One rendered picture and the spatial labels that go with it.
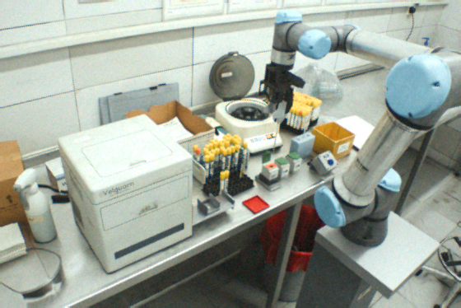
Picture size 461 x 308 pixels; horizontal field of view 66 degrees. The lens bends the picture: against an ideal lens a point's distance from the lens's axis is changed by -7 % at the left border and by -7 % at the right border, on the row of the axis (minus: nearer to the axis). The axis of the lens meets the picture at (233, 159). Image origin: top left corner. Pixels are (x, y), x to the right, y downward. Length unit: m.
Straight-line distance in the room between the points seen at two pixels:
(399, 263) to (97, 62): 1.22
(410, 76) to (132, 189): 0.66
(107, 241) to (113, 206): 0.11
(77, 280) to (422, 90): 0.95
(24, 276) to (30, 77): 0.66
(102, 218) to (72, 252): 0.26
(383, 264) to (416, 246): 0.15
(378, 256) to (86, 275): 0.83
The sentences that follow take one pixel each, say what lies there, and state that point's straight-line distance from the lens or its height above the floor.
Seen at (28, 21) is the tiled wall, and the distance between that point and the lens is 1.38.
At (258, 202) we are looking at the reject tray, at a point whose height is 0.88.
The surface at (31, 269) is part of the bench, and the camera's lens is 1.18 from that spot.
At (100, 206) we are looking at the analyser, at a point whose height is 1.12.
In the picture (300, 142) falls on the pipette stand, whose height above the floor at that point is 0.98.
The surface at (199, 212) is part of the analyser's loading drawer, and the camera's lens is 1.21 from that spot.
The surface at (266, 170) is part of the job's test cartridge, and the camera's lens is 1.37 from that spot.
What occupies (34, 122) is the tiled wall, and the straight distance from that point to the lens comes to 1.50.
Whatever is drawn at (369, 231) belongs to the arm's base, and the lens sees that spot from 1.19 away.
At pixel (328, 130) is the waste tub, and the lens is 1.72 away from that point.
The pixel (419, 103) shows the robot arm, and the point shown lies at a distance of 0.75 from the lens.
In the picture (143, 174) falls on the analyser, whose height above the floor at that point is 1.17.
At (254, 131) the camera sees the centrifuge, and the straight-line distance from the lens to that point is 1.56.
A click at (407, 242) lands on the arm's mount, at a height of 0.92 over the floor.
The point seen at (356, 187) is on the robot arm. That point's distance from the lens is 0.96.
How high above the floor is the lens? 1.73
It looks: 34 degrees down
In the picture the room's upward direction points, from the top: 5 degrees clockwise
